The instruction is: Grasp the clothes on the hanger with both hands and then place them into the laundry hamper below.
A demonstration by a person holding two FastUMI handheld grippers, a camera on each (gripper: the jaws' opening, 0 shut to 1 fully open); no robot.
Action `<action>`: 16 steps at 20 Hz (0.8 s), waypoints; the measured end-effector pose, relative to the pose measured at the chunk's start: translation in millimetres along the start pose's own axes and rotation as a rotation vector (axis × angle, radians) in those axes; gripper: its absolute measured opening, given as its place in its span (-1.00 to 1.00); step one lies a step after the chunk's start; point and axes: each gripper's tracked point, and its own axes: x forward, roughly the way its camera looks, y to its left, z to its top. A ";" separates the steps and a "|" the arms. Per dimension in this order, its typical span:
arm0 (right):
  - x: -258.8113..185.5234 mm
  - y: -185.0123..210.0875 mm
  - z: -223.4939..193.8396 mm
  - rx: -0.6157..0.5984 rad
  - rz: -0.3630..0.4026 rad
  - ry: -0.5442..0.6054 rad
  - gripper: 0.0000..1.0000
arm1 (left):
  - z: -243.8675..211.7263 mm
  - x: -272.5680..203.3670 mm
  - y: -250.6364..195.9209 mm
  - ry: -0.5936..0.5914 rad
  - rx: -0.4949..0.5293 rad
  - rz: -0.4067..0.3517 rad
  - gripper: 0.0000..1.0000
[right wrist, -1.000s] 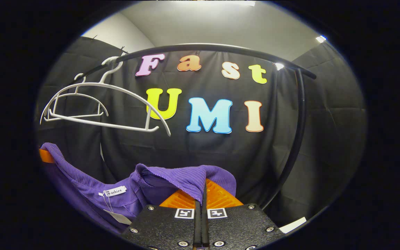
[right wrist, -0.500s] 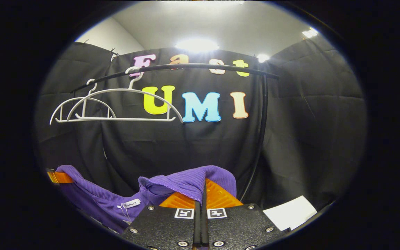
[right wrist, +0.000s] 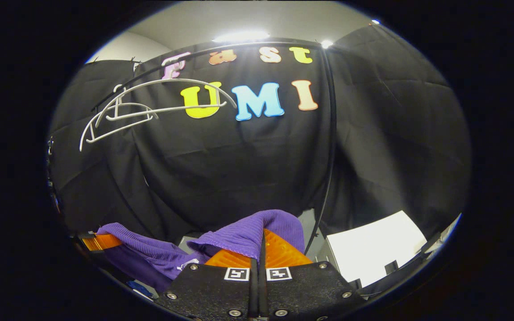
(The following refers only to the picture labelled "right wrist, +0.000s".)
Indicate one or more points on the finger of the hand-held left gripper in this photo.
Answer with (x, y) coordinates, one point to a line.
(103, 242)

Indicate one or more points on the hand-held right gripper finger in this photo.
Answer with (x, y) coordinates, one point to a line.
(253, 290)
(263, 290)

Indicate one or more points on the purple ribbed jacket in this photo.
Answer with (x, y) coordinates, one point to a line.
(239, 236)

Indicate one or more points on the white plastic clothes hanger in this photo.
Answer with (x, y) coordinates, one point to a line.
(118, 129)
(194, 108)

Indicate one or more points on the black backdrop cloth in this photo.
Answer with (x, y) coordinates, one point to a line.
(395, 133)

